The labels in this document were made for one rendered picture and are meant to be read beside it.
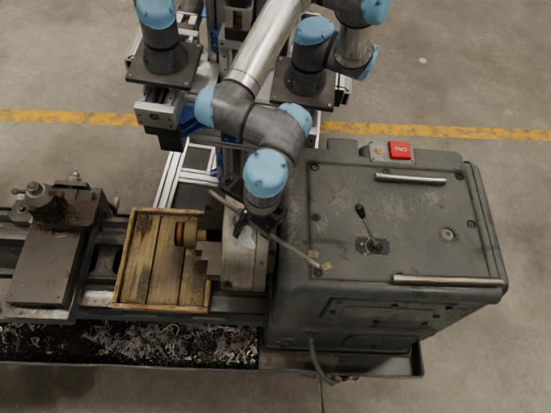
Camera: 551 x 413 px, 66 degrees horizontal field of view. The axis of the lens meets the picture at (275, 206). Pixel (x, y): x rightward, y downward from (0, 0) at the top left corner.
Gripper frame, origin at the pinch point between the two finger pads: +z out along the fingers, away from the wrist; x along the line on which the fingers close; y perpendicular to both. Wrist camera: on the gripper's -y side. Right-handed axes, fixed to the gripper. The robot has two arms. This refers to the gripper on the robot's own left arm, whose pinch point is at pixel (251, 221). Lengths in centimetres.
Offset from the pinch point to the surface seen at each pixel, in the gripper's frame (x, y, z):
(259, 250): -2.7, 5.1, 8.3
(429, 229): 29.1, 37.8, 4.5
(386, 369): 4, 66, 71
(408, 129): 161, 19, 153
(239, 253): -6.5, 1.5, 8.8
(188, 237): -10.0, -14.5, 18.5
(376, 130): 146, 1, 152
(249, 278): -9.2, 7.1, 14.3
